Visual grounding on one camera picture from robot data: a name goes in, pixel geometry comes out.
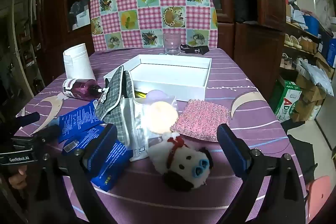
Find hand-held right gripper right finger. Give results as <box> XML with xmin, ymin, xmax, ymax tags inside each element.
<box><xmin>217</xmin><ymin>123</ymin><xmax>307</xmax><ymax>224</ymax></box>

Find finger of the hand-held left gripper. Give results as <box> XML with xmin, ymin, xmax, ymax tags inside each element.
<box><xmin>31</xmin><ymin>124</ymin><xmax>61</xmax><ymax>144</ymax></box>
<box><xmin>10</xmin><ymin>112</ymin><xmax>41</xmax><ymax>128</ymax></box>

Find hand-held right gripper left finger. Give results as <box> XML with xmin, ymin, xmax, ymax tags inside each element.
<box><xmin>34</xmin><ymin>123</ymin><xmax>118</xmax><ymax>224</ymax></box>

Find blue packet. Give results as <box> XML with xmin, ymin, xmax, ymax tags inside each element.
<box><xmin>58</xmin><ymin>102</ymin><xmax>105</xmax><ymax>143</ymax></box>
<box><xmin>62</xmin><ymin>127</ymin><xmax>134</xmax><ymax>191</ymax></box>

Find clear bag of powder puffs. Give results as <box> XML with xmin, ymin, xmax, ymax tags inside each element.
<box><xmin>126</xmin><ymin>90</ymin><xmax>179</xmax><ymax>161</ymax></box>

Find pink glitter scrub cloth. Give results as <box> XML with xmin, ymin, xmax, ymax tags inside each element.
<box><xmin>170</xmin><ymin>99</ymin><xmax>231</xmax><ymax>143</ymax></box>

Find white plush dog toy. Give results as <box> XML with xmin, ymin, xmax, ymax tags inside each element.
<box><xmin>147</xmin><ymin>132</ymin><xmax>214</xmax><ymax>192</ymax></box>

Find grey plaid pouch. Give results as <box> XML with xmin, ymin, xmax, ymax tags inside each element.
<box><xmin>94</xmin><ymin>65</ymin><xmax>137</xmax><ymax>148</ymax></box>

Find white shallow box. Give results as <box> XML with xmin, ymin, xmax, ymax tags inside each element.
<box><xmin>103</xmin><ymin>54</ymin><xmax>213</xmax><ymax>102</ymax></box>

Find purple bottle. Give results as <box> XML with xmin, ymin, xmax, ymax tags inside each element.
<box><xmin>62</xmin><ymin>78</ymin><xmax>105</xmax><ymax>102</ymax></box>

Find black cloth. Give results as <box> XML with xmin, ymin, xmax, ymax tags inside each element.
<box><xmin>282</xmin><ymin>119</ymin><xmax>319</xmax><ymax>182</ymax></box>

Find white paper roll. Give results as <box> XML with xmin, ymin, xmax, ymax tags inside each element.
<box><xmin>62</xmin><ymin>43</ymin><xmax>96</xmax><ymax>81</ymax></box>

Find green and white carton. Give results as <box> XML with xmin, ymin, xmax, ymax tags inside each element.
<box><xmin>273</xmin><ymin>80</ymin><xmax>302</xmax><ymax>123</ymax></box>

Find pile of cardboard boxes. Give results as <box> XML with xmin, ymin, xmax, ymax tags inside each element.
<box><xmin>291</xmin><ymin>73</ymin><xmax>326</xmax><ymax>122</ymax></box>

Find pink plastic stool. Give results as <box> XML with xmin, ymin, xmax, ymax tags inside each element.
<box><xmin>306</xmin><ymin>175</ymin><xmax>334</xmax><ymax>222</ymax></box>

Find white sneakers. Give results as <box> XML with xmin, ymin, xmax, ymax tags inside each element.
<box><xmin>281</xmin><ymin>53</ymin><xmax>293</xmax><ymax>69</ymax></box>

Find black clip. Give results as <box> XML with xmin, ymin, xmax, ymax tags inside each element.
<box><xmin>180</xmin><ymin>44</ymin><xmax>210</xmax><ymax>55</ymax></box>

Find grey plastic mailer bag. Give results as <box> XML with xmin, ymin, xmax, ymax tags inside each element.
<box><xmin>297</xmin><ymin>60</ymin><xmax>335</xmax><ymax>97</ymax></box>

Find dark wooden cabinet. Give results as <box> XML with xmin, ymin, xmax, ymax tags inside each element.
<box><xmin>34</xmin><ymin>0</ymin><xmax>286</xmax><ymax>88</ymax></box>

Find clear glass cup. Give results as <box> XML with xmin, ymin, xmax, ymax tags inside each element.
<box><xmin>163</xmin><ymin>34</ymin><xmax>182</xmax><ymax>56</ymax></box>

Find storage shelf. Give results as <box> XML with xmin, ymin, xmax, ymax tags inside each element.
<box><xmin>283</xmin><ymin>0</ymin><xmax>336</xmax><ymax>72</ymax></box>

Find beige slippers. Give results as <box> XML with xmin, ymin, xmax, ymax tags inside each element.
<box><xmin>285</xmin><ymin>34</ymin><xmax>301</xmax><ymax>49</ymax></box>

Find brown shoes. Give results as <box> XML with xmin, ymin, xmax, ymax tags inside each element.
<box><xmin>299</xmin><ymin>35</ymin><xmax>318</xmax><ymax>54</ymax></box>

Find blue box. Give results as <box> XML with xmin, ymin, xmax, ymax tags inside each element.
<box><xmin>322</xmin><ymin>38</ymin><xmax>336</xmax><ymax>68</ymax></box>

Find blue storage bin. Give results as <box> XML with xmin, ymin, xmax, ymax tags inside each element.
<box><xmin>303</xmin><ymin>15</ymin><xmax>319</xmax><ymax>35</ymax></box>

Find pink checkered chair cover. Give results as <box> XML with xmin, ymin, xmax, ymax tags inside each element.
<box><xmin>89</xmin><ymin>0</ymin><xmax>218</xmax><ymax>52</ymax></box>

